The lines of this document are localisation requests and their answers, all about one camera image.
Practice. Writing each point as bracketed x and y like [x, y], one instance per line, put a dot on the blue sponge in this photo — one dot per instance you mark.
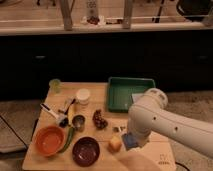
[129, 141]

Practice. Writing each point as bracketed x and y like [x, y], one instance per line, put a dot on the purple bowl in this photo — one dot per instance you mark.
[86, 151]

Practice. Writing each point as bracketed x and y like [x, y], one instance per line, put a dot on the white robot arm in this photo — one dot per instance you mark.
[148, 114]

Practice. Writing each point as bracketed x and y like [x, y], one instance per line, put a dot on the orange bowl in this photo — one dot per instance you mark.
[49, 140]

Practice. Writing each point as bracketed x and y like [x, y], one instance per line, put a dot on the green plastic tray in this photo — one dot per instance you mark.
[121, 89]

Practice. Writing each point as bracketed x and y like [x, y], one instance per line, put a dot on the white lidded jar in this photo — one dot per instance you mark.
[82, 96]

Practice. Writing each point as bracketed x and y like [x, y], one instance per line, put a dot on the white cloth in tray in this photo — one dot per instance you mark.
[136, 96]

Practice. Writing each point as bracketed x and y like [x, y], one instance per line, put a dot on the black white marker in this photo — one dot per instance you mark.
[67, 104]

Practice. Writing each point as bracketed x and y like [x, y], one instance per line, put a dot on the dark grape bunch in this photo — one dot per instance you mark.
[99, 121]

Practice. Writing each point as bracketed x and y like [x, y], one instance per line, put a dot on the yellow banana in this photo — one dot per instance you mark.
[71, 113]

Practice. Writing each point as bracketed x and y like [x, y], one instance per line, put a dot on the metal fork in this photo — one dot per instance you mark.
[119, 128]

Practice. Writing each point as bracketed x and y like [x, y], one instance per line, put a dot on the small metal cup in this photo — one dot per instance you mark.
[79, 122]

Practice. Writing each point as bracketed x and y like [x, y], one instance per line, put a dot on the small green cup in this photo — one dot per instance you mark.
[54, 85]

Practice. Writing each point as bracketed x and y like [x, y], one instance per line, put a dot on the white handled brush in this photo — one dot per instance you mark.
[61, 119]

